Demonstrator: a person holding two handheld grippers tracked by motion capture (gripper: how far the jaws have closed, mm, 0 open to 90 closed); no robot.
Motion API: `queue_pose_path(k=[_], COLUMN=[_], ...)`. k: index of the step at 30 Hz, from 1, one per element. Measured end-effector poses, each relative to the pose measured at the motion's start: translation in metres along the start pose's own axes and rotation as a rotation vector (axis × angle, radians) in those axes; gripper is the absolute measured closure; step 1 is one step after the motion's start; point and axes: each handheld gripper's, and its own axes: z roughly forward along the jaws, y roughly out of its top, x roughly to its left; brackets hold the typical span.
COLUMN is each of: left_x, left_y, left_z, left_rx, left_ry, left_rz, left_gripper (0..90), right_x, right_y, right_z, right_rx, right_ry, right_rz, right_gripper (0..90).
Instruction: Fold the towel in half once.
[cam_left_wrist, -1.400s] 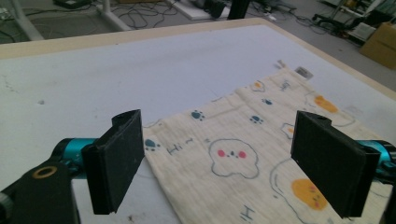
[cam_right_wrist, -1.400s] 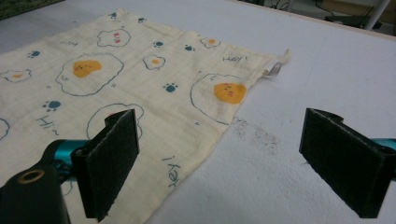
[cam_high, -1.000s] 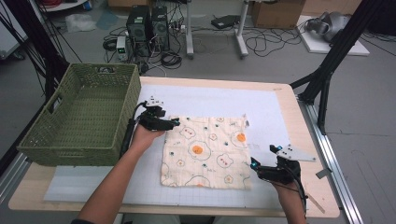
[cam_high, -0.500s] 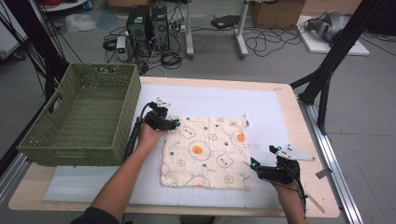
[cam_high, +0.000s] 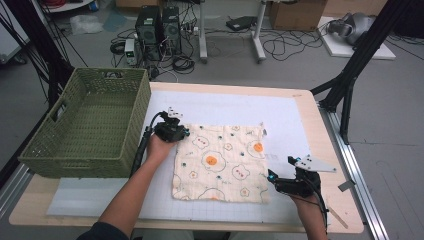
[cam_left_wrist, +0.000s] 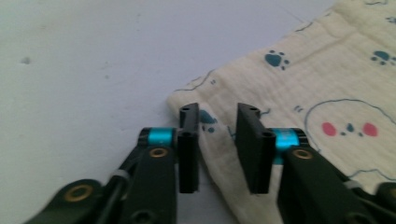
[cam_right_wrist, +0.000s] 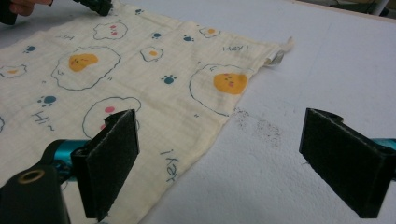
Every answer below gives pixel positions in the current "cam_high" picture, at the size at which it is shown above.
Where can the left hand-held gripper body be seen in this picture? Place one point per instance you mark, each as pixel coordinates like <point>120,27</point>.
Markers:
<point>169,130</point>

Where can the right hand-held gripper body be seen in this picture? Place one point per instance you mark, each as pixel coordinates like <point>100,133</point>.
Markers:
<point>301,181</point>

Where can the cream printed cloth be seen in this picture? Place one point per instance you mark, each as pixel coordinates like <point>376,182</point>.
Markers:
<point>220,163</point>

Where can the green woven basket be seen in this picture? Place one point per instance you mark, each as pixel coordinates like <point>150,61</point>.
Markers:
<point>83,126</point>

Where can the person's left hand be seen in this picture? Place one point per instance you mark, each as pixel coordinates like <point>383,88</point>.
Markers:
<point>160,148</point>

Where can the person's right hand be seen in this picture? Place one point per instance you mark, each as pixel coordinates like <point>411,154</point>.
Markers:
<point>310,205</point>

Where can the white grid mat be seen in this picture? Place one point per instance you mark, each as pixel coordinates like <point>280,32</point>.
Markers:
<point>216,106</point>

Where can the grey tape piece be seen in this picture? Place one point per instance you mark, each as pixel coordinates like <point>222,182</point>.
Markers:
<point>346,186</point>

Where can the small white power supply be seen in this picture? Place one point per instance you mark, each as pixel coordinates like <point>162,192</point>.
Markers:
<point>130,51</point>

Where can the white desk leg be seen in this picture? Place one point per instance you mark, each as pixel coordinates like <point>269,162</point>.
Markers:
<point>258,36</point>
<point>202,33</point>

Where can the black computer tower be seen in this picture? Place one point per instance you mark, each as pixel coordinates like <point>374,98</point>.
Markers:
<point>148,31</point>
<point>171,30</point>

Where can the white floor board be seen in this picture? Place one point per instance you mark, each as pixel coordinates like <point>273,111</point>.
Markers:
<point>340,50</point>

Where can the black flat device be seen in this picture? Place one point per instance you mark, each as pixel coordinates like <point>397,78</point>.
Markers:
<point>241,22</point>

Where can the person's dark sleeve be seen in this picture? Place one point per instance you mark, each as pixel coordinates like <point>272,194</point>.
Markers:
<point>103,232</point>

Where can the clear plastic bag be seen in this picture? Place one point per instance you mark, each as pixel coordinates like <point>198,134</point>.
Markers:
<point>85,24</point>

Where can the brown cardboard box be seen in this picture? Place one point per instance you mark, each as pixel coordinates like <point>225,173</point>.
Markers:
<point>296,15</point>

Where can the grey headset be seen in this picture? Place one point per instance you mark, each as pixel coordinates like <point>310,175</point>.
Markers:
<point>355,26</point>

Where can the white cabinet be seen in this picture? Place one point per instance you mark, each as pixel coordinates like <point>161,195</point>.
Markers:
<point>10,40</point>

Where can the aluminium rail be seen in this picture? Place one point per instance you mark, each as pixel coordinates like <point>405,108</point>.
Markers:
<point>356,173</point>
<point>13,190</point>

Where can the black metal frame stand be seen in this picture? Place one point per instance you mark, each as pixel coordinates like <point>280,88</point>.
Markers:
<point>36,40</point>
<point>360,56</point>

